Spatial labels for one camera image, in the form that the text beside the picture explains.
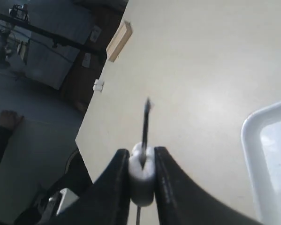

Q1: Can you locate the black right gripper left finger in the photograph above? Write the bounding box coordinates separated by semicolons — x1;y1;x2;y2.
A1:
42;149;130;225

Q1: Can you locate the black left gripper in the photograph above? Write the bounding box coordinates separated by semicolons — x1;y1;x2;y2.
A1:
13;159;94;225

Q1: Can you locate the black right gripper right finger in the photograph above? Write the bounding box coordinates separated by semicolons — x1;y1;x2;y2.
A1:
154;147;259;225

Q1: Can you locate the white marshmallow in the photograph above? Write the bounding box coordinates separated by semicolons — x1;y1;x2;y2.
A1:
128;142;156;207

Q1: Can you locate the thin metal skewer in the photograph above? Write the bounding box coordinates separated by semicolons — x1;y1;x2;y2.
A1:
136;98;155;225

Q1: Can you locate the person's hand in background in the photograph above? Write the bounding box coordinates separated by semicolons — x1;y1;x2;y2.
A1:
0;110;24;130

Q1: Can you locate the small white clip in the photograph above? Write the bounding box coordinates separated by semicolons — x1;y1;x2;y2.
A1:
92;79;105;92

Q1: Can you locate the white rectangular plastic tray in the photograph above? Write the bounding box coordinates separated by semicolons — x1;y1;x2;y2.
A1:
241;101;281;225

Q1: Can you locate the wooden block at table edge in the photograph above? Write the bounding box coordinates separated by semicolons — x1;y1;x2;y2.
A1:
106;21;133;62

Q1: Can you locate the black frame bar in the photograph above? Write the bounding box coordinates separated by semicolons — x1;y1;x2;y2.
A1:
0;13;107;60

